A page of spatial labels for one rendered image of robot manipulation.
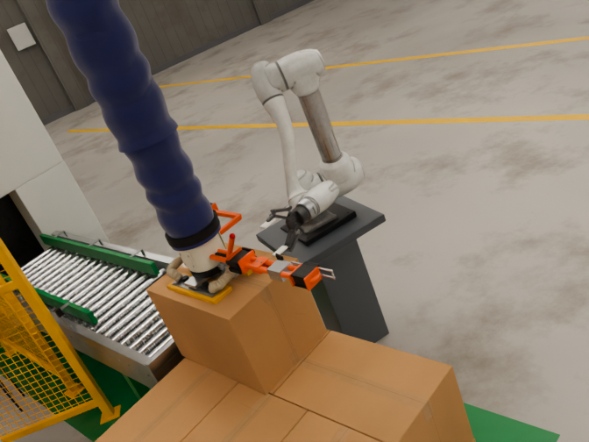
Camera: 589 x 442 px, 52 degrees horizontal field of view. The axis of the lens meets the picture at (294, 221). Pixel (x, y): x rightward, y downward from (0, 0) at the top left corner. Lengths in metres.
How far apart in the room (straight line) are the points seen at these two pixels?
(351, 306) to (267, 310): 0.88
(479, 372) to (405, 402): 0.88
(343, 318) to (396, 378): 0.90
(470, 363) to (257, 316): 1.21
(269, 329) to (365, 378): 0.42
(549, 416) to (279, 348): 1.18
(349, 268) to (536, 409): 1.07
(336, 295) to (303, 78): 1.12
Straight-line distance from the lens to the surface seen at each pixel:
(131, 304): 3.62
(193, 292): 2.54
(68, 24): 2.22
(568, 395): 2.97
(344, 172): 2.94
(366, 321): 3.32
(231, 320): 2.32
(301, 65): 2.67
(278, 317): 2.47
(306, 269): 2.09
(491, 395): 3.00
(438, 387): 2.32
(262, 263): 2.25
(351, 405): 2.35
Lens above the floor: 2.17
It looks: 26 degrees down
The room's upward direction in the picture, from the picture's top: 22 degrees counter-clockwise
